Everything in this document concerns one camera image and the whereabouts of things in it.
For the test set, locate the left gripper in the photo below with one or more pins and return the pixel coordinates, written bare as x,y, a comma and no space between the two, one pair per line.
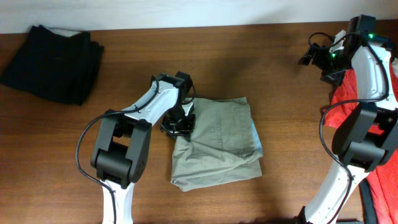
186,126

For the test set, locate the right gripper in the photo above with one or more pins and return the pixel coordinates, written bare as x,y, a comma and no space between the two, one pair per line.
321,51

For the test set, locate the khaki shorts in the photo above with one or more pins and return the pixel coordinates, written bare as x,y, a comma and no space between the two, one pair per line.
224,146

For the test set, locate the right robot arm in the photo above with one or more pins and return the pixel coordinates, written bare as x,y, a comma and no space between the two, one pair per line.
367,138

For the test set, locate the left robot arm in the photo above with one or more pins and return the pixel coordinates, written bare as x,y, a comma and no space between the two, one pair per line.
122,145

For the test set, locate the white garment at edge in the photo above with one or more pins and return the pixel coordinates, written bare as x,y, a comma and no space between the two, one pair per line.
394,67

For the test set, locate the folded black garment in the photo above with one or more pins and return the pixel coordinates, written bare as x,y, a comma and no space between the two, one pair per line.
55,64

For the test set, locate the dark garment under pile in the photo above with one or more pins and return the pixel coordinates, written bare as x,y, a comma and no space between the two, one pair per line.
369,212

